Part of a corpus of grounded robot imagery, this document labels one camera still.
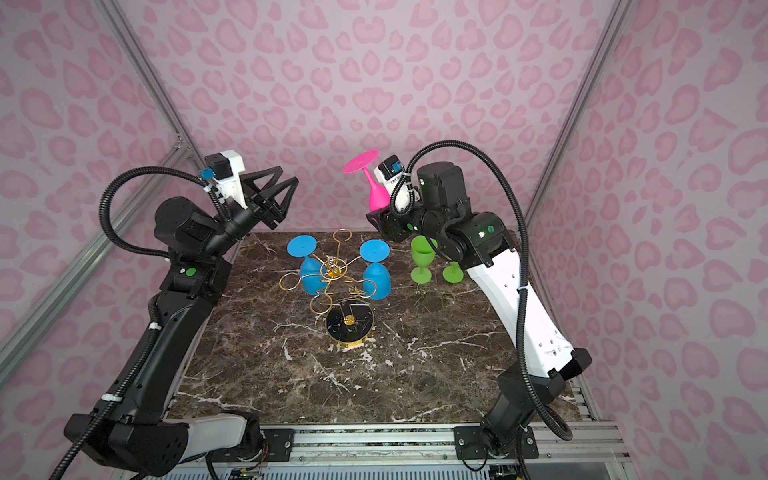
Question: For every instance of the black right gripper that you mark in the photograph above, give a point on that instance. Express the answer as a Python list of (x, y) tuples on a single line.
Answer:
[(388, 222)]

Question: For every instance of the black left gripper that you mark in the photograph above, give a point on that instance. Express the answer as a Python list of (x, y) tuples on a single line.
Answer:
[(269, 213)]

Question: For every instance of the pink wine glass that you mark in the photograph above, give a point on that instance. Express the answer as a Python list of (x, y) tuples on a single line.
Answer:
[(378, 195)]

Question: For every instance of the green wine glass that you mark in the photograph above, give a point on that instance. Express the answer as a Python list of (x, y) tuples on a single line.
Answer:
[(453, 273), (423, 256)]

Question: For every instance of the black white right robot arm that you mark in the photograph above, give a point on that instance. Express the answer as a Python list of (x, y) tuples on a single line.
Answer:
[(483, 247)]

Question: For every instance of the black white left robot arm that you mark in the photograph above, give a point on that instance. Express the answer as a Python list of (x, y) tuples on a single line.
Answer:
[(128, 428)]

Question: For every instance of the blue wine glass rear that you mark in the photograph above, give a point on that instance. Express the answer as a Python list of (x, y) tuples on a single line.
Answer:
[(376, 278)]

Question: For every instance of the blue wine glass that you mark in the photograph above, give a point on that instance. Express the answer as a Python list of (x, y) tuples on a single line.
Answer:
[(310, 276), (376, 278)]

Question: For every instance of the blue wine glass front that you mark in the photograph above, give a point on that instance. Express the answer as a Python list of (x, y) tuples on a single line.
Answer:
[(310, 276)]

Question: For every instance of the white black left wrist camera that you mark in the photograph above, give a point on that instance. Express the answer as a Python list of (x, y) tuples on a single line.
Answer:
[(223, 170)]

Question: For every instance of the aluminium frame rail left wall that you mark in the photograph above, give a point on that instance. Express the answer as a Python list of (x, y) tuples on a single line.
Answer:
[(38, 320)]

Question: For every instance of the aluminium frame corner post left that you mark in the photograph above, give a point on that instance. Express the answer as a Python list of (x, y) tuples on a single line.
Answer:
[(116, 19)]

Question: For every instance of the aluminium frame corner post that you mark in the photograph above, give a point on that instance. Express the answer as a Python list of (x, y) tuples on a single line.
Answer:
[(116, 19), (620, 16)]

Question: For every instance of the gold wire wine glass rack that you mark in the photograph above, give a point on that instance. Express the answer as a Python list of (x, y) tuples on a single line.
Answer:
[(348, 312)]

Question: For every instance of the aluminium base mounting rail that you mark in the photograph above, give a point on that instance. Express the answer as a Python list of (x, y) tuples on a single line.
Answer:
[(420, 451)]

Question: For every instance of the aluminium frame corner post right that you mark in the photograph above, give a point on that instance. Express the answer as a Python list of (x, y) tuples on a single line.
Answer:
[(620, 16)]

